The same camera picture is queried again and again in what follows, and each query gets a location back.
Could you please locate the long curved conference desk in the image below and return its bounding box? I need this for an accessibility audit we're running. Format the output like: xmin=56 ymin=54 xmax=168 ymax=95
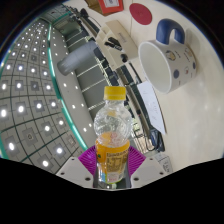
xmin=71 ymin=6 xmax=158 ymax=151

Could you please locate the white printed paper sheet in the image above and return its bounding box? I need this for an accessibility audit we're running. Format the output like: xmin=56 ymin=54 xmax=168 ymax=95
xmin=136 ymin=80 xmax=167 ymax=136

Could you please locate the black desk console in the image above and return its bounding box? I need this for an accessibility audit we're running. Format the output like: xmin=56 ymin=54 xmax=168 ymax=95
xmin=148 ymin=128 xmax=166 ymax=153

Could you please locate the row of black office chairs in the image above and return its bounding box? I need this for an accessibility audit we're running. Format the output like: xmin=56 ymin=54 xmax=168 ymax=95
xmin=93 ymin=46 xmax=134 ymax=111

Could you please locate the group of ceiling lights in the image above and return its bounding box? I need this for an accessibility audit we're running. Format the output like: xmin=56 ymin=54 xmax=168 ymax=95
xmin=0 ymin=19 xmax=98 ymax=169

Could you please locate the yellow-capped clear drink bottle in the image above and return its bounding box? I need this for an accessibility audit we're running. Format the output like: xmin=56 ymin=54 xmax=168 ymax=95
xmin=93 ymin=85 xmax=134 ymax=189

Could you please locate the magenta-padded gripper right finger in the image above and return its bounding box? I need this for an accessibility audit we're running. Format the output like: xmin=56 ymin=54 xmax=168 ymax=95
xmin=127 ymin=145 xmax=174 ymax=189

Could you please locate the flat round red coaster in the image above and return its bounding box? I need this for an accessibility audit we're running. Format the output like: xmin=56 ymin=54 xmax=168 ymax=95
xmin=129 ymin=2 xmax=153 ymax=26

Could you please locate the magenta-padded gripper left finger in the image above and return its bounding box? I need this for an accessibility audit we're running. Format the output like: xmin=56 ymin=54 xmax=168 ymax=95
xmin=55 ymin=145 xmax=98 ymax=188

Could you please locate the white mug with blue handle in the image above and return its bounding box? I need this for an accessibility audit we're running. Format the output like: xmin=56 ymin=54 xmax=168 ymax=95
xmin=137 ymin=18 xmax=198 ymax=95

